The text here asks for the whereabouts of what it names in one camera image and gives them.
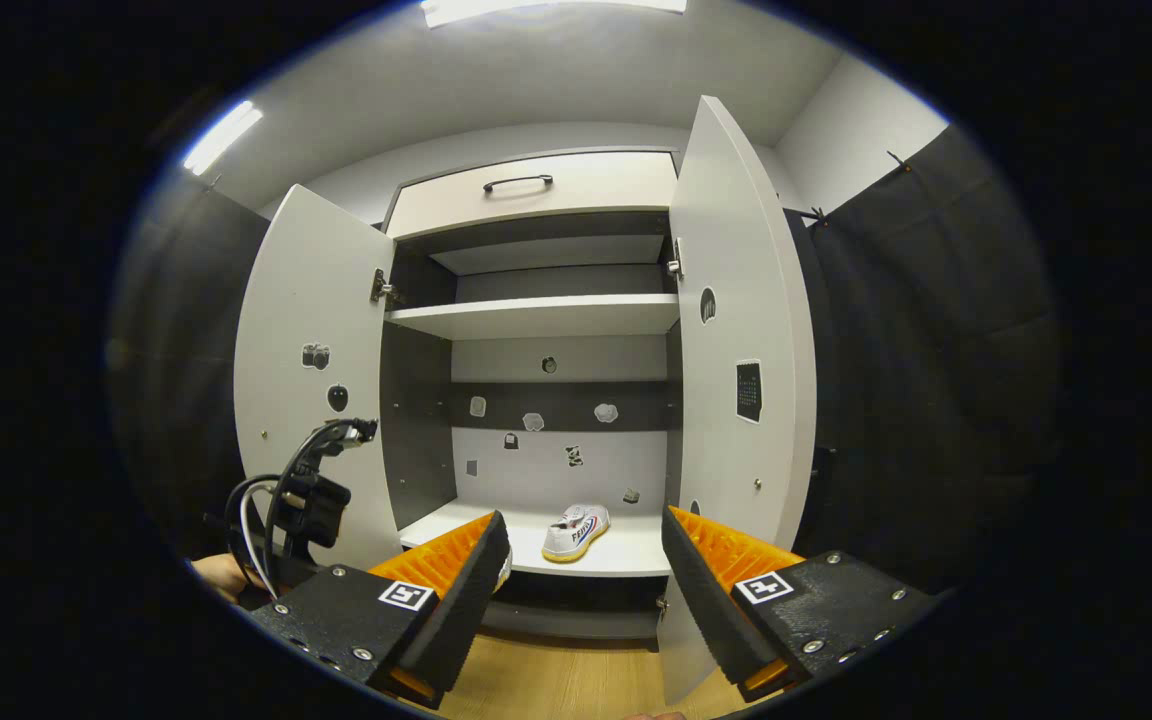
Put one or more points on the white cabinet door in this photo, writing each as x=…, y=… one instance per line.
x=311, y=280
x=736, y=300

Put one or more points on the cream cabinet drawer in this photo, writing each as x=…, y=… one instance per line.
x=596, y=185

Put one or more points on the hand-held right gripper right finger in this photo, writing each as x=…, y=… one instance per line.
x=711, y=610

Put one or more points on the black backdrop cloth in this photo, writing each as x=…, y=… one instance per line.
x=936, y=330

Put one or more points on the white canvas shoe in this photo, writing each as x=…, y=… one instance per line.
x=576, y=535

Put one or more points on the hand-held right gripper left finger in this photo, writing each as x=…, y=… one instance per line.
x=461, y=610

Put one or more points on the small ceiling light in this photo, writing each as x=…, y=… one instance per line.
x=221, y=137

